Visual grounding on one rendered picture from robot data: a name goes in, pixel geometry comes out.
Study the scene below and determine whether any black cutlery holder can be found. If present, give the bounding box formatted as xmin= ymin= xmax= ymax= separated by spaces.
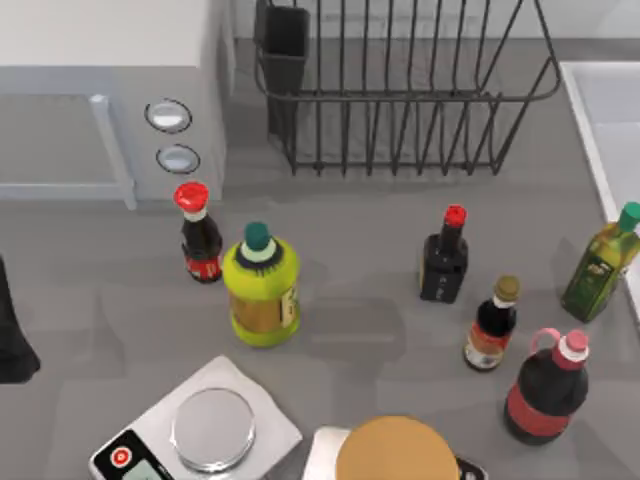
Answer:
xmin=253 ymin=0 xmax=312 ymax=94

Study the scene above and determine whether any small microwave knob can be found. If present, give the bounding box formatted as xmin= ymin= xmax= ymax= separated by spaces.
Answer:
xmin=155 ymin=143 xmax=202 ymax=175

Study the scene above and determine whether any dark bottle with gold cap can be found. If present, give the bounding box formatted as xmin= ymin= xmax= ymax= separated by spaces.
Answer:
xmin=462 ymin=274 xmax=522 ymax=373

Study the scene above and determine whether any pale microwave oven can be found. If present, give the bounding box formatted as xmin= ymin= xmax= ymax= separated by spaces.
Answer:
xmin=0 ymin=0 xmax=237 ymax=211

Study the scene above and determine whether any dark wire dish rack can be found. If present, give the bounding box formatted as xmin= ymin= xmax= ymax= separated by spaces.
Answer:
xmin=253 ymin=0 xmax=562 ymax=177

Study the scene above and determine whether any dark bottle with red cap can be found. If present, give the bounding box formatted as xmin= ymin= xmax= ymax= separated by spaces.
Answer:
xmin=173 ymin=181 xmax=224 ymax=284

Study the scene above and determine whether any microwave door handle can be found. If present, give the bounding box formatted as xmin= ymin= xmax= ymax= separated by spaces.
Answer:
xmin=89 ymin=94 xmax=138 ymax=211

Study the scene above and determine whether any dark jug with pink handle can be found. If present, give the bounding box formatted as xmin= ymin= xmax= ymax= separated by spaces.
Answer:
xmin=503 ymin=327 xmax=591 ymax=447

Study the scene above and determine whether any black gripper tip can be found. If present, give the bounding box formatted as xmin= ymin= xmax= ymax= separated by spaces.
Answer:
xmin=0 ymin=255 xmax=42 ymax=385

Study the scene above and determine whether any large microwave knob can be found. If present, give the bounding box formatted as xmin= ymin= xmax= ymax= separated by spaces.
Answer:
xmin=144 ymin=97 xmax=194 ymax=135

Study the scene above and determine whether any square black bottle red cap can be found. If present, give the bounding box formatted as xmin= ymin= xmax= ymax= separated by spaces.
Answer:
xmin=419 ymin=204 xmax=470 ymax=304

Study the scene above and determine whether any white kitchen scale round plate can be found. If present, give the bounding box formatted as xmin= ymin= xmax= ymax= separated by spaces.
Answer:
xmin=88 ymin=354 xmax=304 ymax=480

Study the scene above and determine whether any green oil bottle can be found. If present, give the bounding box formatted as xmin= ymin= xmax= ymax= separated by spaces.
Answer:
xmin=560 ymin=201 xmax=640 ymax=324

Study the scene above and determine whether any kitchen scale with brown plate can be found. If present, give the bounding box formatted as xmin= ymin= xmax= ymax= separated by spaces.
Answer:
xmin=301 ymin=414 xmax=487 ymax=480

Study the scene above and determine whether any yellow-green bottle with teal cap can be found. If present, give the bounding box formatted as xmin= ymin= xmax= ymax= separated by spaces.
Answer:
xmin=222 ymin=221 xmax=303 ymax=349

